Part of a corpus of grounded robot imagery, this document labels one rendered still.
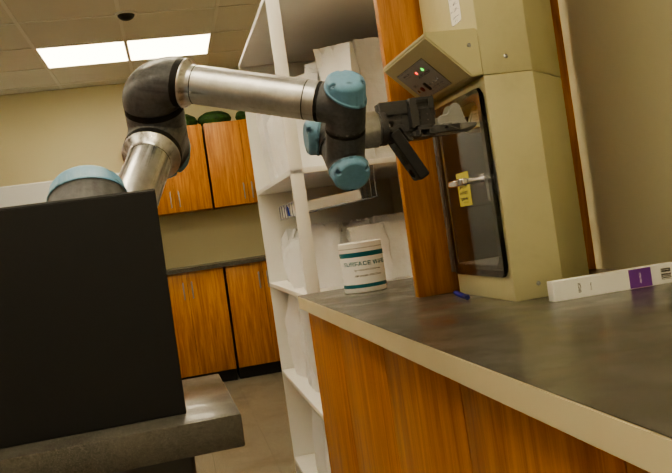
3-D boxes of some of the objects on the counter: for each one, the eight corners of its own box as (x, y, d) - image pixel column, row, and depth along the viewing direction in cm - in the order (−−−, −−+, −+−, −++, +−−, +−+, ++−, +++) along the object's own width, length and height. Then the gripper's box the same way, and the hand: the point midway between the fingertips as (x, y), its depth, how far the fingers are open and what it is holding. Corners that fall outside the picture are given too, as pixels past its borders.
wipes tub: (381, 286, 245) (374, 238, 245) (392, 288, 232) (385, 237, 232) (340, 292, 242) (333, 244, 242) (349, 295, 229) (342, 244, 229)
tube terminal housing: (552, 277, 198) (509, -25, 198) (625, 283, 166) (573, -77, 167) (459, 293, 193) (415, -18, 193) (516, 301, 161) (463, -70, 162)
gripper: (380, 100, 157) (479, 89, 161) (369, 108, 166) (463, 97, 170) (386, 143, 157) (485, 131, 161) (375, 148, 166) (469, 137, 170)
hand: (470, 128), depth 166 cm, fingers closed
